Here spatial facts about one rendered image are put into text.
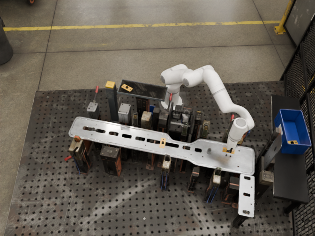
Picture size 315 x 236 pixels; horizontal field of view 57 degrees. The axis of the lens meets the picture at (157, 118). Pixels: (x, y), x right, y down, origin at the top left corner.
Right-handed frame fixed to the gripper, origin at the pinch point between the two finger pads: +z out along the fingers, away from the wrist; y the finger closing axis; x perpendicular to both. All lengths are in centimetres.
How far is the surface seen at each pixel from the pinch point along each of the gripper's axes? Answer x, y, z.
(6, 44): -286, -151, 88
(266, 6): 63, -365, 109
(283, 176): 38.9, 9.5, 6.6
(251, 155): 18.1, -4.4, 9.6
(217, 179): -5.4, 21.8, 5.2
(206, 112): -16, -60, 40
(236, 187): 8.5, 21.7, 11.6
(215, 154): -7.8, 1.0, 9.7
